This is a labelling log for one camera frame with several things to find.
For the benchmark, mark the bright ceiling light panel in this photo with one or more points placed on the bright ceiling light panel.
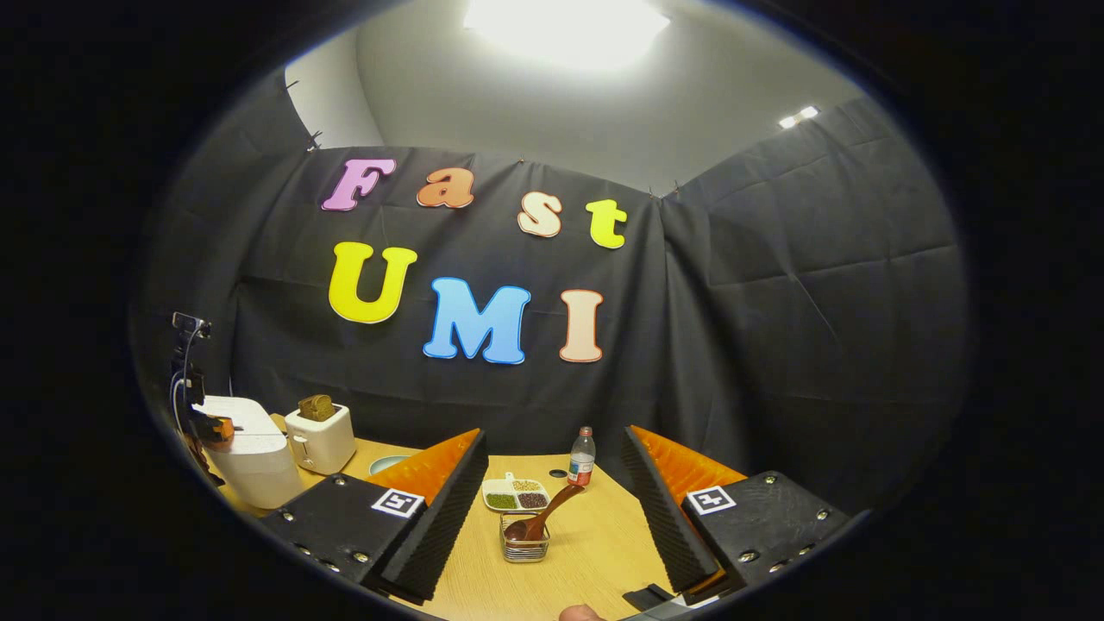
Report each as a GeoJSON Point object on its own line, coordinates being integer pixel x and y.
{"type": "Point", "coordinates": [565, 30]}

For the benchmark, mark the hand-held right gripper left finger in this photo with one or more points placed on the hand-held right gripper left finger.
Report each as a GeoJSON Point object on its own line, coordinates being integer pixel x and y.
{"type": "Point", "coordinates": [440, 526]}

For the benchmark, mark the brown wooden spoon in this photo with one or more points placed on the brown wooden spoon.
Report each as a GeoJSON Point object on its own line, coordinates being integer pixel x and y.
{"type": "Point", "coordinates": [543, 517]}

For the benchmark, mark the pale green plate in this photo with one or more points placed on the pale green plate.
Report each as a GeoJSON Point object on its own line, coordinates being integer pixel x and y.
{"type": "Point", "coordinates": [388, 464]}

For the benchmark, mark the white rice cooker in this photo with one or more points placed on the white rice cooker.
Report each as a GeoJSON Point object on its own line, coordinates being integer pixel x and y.
{"type": "Point", "coordinates": [259, 470]}

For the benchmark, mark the yellow soybean heap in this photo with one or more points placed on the yellow soybean heap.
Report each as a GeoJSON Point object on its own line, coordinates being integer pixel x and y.
{"type": "Point", "coordinates": [527, 486]}

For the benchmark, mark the brown toast slice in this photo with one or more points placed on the brown toast slice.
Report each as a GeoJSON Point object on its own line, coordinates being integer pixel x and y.
{"type": "Point", "coordinates": [317, 407]}

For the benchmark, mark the clear plastic water bottle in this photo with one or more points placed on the clear plastic water bottle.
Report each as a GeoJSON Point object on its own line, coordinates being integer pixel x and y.
{"type": "Point", "coordinates": [581, 461]}

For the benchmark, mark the dark red bean heap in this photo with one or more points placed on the dark red bean heap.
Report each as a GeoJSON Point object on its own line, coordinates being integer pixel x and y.
{"type": "Point", "coordinates": [533, 500]}

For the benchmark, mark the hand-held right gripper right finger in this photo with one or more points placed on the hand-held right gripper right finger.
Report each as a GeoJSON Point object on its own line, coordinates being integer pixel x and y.
{"type": "Point", "coordinates": [668, 526]}

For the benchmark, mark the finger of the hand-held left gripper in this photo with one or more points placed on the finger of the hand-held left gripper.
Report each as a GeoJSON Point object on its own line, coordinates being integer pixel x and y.
{"type": "Point", "coordinates": [224, 428]}

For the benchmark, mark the white divided grain dish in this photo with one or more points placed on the white divided grain dish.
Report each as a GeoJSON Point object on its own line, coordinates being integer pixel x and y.
{"type": "Point", "coordinates": [498, 486]}

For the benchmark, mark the green mung bean heap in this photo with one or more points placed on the green mung bean heap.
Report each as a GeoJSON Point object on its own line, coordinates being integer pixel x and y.
{"type": "Point", "coordinates": [501, 501]}

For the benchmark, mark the small ceiling spotlight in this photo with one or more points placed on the small ceiling spotlight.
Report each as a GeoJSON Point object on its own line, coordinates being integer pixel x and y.
{"type": "Point", "coordinates": [798, 116]}

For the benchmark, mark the white toaster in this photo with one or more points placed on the white toaster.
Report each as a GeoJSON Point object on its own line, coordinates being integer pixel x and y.
{"type": "Point", "coordinates": [323, 444]}

